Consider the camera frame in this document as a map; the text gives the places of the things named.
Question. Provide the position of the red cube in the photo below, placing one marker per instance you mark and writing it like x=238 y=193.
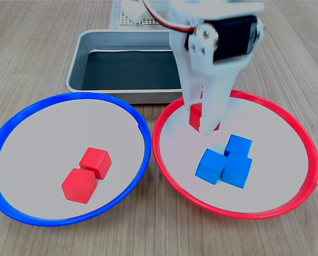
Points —
x=77 y=186
x=94 y=161
x=194 y=117

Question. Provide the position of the blue cube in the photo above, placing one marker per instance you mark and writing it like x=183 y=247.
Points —
x=210 y=166
x=236 y=172
x=238 y=145

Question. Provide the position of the black mat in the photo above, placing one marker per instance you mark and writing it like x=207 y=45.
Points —
x=134 y=72

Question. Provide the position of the pale perforated plate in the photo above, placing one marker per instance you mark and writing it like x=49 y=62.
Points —
x=150 y=22

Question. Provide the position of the steel tray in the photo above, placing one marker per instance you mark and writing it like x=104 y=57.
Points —
x=108 y=40

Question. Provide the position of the translucent tape sheet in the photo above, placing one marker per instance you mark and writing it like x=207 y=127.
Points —
x=114 y=16

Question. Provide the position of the red-rimmed white plate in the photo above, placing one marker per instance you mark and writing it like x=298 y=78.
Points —
x=268 y=160

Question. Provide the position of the blue-rimmed white plate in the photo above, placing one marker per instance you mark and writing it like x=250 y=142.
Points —
x=41 y=146

